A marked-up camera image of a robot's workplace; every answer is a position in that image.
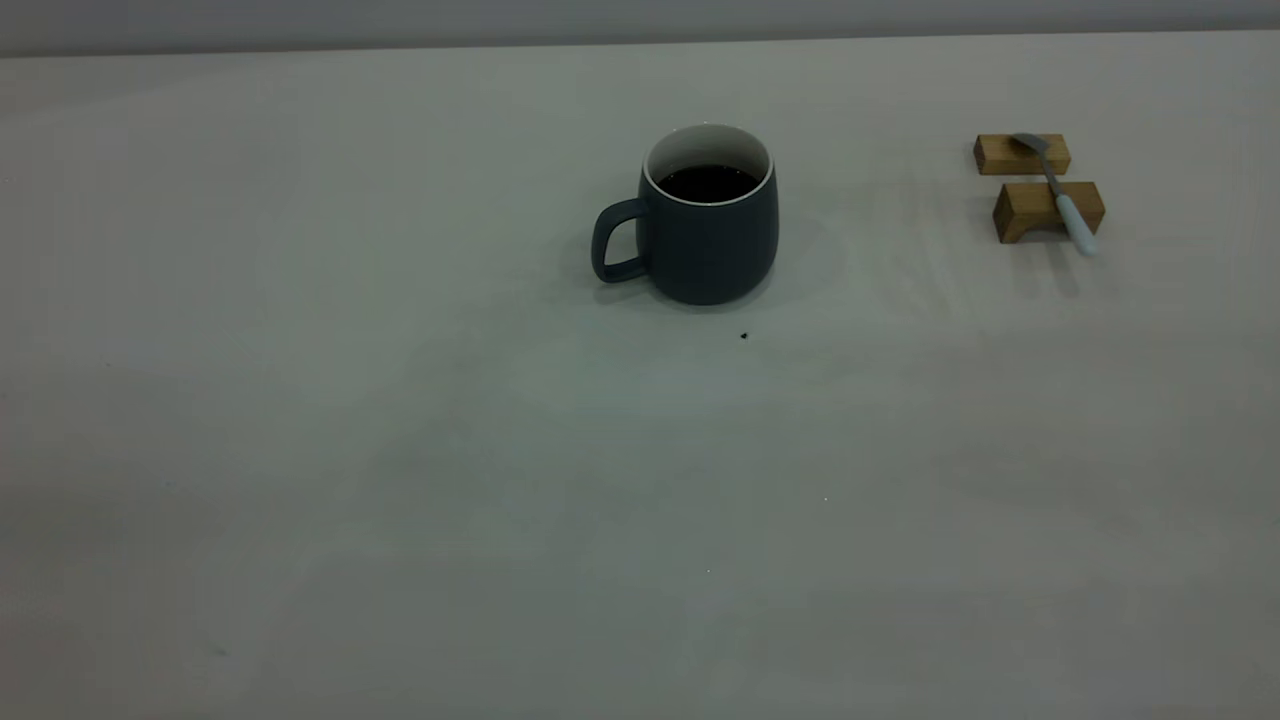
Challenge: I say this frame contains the metal spoon light blue handle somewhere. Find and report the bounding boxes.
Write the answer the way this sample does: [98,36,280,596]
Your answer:
[1009,132,1100,255]

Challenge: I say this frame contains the flat rectangular wooden block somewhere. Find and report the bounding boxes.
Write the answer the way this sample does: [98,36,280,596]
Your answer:
[974,133,1072,177]

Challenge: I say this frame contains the dark grey ceramic mug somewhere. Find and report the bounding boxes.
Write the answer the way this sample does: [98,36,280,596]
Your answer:
[591,123,780,306]

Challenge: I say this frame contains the arched wooden block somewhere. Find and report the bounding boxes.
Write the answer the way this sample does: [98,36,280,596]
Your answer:
[993,180,1107,245]

